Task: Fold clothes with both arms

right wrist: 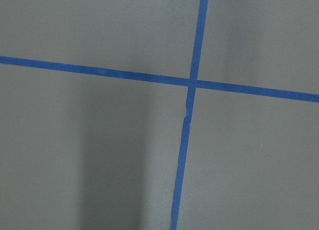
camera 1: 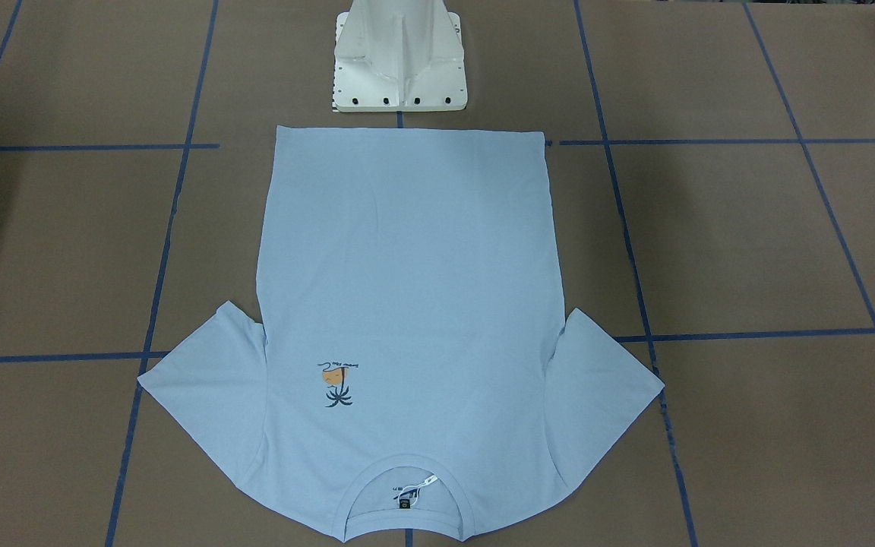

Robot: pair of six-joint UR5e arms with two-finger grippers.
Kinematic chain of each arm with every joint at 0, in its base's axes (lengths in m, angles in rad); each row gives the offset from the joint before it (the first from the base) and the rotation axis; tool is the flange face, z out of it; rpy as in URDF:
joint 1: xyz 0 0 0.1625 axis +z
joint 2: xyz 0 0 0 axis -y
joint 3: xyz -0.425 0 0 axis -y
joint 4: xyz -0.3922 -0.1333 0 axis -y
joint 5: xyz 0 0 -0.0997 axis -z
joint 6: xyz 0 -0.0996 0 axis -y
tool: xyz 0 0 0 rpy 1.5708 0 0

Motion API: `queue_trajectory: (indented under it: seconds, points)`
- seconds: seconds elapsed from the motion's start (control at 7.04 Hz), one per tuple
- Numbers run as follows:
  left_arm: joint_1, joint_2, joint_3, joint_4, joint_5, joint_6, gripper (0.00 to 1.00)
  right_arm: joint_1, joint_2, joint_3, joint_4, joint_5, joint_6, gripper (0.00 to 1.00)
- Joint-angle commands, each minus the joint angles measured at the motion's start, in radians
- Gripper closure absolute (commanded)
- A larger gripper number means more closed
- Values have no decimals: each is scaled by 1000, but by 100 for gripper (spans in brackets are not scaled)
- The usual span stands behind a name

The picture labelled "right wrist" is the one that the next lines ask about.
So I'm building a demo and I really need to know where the blue tape line crosswise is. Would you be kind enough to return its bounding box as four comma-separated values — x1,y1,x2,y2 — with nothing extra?
0,56,319,103

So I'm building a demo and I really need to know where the blue tape line lengthwise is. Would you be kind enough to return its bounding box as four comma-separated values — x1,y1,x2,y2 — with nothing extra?
169,0,209,230

